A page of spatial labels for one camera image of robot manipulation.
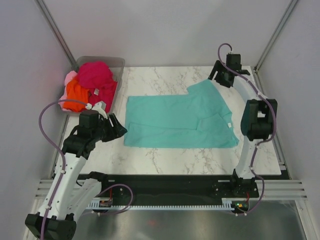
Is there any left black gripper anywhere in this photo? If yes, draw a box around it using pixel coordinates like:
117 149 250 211
91 113 127 143

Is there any teal t shirt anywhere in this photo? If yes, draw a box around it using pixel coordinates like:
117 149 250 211
124 79 239 149

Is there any clear plastic bin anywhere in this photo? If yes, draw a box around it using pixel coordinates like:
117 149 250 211
71 56 125 112

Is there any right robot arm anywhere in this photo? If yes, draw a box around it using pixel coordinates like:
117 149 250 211
208 53 278 198

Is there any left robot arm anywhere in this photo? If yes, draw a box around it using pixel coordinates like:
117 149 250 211
25 110 127 240

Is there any magenta t shirt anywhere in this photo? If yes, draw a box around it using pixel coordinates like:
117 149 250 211
77 61 118 113

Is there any orange t shirt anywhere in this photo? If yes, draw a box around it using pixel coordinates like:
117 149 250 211
62 78 89 113

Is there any light pink t shirt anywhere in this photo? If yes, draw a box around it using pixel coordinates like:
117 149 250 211
59 70 77 100

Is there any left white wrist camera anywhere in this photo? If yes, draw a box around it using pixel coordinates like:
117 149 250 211
85 101 108 119

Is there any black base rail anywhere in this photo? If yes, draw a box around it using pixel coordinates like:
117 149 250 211
79 172 259 207

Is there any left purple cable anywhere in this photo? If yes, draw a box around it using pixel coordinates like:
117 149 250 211
39 98 133 240

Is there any purple cable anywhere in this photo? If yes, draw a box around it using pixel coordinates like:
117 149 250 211
217 43 278 217
39 98 133 240

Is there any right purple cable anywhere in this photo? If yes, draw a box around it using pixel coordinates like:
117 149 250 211
217 43 278 217

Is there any right aluminium frame post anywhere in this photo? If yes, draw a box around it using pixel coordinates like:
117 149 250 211
253 0 299 72

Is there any aluminium frame post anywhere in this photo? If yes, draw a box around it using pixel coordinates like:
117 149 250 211
34 0 76 66
253 0 299 72

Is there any left aluminium frame post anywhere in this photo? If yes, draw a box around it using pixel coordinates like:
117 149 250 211
34 0 76 66

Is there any white slotted cable duct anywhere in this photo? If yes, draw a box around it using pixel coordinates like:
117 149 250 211
86 198 235 211

